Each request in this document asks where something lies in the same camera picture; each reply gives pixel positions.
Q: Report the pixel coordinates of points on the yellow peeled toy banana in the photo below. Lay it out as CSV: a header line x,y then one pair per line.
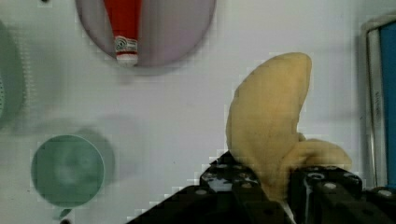
x,y
261,127

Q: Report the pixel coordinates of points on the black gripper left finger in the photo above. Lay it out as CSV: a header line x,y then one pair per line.
x,y
227,193

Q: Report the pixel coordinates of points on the green mug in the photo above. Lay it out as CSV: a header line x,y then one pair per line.
x,y
70,170

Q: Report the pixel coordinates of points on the grey oval plate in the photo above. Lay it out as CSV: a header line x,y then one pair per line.
x,y
168,31

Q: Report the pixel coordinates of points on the red ketchup bottle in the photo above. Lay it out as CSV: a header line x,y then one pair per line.
x,y
124,17

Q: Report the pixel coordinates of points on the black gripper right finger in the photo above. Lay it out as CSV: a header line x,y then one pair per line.
x,y
331,195

